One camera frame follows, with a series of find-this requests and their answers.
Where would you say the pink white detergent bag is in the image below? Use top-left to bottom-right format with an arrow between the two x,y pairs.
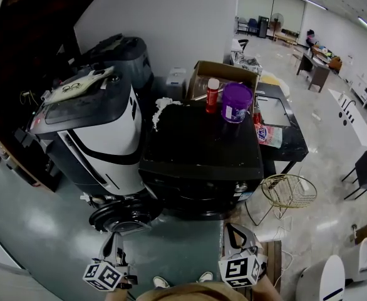
254,122 -> 284,149

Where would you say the white box appliance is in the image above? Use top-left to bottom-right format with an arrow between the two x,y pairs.
165,67 -> 188,100

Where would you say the white toilet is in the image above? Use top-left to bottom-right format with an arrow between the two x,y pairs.
343,236 -> 367,283
297,254 -> 347,301

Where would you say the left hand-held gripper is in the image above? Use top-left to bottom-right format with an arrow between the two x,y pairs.
83,231 -> 138,292

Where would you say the black standing fan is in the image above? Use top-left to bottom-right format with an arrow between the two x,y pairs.
270,12 -> 286,33

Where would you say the cream printed cloth bag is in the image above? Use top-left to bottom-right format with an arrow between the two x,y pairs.
43,66 -> 115,107

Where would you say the person's right white sneaker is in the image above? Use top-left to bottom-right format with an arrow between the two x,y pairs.
197,271 -> 215,284

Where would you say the person's left white sneaker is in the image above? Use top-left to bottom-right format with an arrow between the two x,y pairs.
153,276 -> 171,290

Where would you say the white sink counter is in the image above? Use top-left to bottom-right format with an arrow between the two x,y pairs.
328,88 -> 367,149

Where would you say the crinkled silver foil sheet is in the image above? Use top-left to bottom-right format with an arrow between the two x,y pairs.
230,51 -> 263,75

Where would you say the person's white sneaker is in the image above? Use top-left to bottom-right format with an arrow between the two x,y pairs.
153,276 -> 171,290
197,271 -> 215,284

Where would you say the black washing machine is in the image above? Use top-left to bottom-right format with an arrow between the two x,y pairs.
138,100 -> 266,221

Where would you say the white foam clump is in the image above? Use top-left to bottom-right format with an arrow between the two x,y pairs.
151,97 -> 183,133

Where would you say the brown desk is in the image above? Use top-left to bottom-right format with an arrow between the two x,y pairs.
296,50 -> 331,93

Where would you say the black metal chair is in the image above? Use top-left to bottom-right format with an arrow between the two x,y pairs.
341,150 -> 367,201

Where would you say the grey white floor scrubbing robot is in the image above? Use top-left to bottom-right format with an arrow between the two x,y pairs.
14,64 -> 147,205

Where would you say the person's right forearm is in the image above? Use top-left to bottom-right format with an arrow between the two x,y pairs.
252,273 -> 285,301

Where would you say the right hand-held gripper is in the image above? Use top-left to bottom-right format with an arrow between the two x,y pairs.
218,223 -> 267,289

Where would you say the round washer door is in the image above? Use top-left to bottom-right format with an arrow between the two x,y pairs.
88,198 -> 164,235

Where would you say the wooden slatted floor mat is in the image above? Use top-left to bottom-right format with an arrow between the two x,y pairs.
266,240 -> 283,285

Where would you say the cardboard box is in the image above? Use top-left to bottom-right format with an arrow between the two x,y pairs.
186,60 -> 259,102

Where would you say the gold wire basket stand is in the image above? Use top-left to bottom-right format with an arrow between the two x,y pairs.
244,173 -> 318,227

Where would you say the purple plastic bucket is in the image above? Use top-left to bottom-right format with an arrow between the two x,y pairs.
220,82 -> 254,124

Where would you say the black tall cabinet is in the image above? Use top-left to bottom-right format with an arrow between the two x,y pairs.
257,15 -> 270,39

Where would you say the red bottle white cap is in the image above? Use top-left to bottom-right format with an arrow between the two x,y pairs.
205,78 -> 220,115

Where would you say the black side table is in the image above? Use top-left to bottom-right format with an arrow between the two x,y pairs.
254,82 -> 309,175

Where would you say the person's left forearm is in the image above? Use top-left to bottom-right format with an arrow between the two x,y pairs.
103,288 -> 136,301

